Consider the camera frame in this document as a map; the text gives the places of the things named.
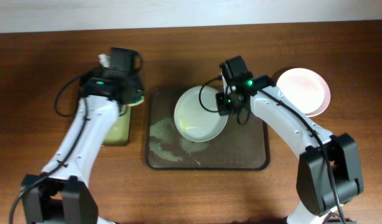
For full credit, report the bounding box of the green yellow sponge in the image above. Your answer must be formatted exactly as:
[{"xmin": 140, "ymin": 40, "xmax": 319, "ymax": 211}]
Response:
[{"xmin": 127, "ymin": 96, "xmax": 144, "ymax": 107}]

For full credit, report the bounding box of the pale green plate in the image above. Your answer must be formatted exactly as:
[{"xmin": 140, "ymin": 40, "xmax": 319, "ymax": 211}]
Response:
[{"xmin": 174, "ymin": 85, "xmax": 228, "ymax": 142}]

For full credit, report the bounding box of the white plate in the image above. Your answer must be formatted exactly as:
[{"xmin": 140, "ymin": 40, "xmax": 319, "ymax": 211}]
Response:
[{"xmin": 276, "ymin": 68, "xmax": 331, "ymax": 117}]

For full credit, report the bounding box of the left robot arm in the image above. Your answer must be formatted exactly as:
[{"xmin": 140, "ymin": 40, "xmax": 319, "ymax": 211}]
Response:
[{"xmin": 9, "ymin": 47, "xmax": 145, "ymax": 223}]

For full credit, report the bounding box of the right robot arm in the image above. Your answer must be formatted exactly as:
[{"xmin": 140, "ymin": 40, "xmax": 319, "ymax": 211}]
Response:
[{"xmin": 216, "ymin": 56, "xmax": 364, "ymax": 223}]

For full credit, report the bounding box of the brown serving tray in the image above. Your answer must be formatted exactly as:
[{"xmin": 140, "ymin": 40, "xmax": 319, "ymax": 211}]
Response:
[{"xmin": 144, "ymin": 86, "xmax": 270, "ymax": 171}]

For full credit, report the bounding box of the black sponge tray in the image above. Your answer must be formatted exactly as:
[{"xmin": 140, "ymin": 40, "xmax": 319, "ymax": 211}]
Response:
[{"xmin": 102, "ymin": 106, "xmax": 131, "ymax": 146}]

